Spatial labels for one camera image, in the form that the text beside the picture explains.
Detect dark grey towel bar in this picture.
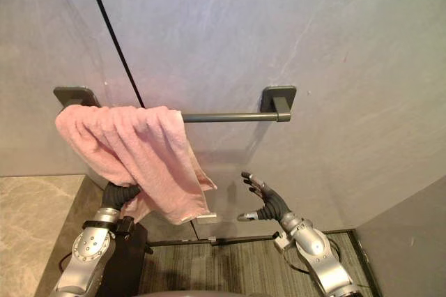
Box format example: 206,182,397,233
53,85,298,124

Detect pink towel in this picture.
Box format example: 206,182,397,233
54,104,218,226

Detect black box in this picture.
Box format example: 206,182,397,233
99,223,153,297

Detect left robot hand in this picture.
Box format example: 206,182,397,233
101,181,142,215

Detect black cable on wall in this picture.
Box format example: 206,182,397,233
81,0,146,108

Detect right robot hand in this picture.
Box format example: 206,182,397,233
237,171,292,223

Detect black floor threshold strip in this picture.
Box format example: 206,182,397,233
147,228,357,246

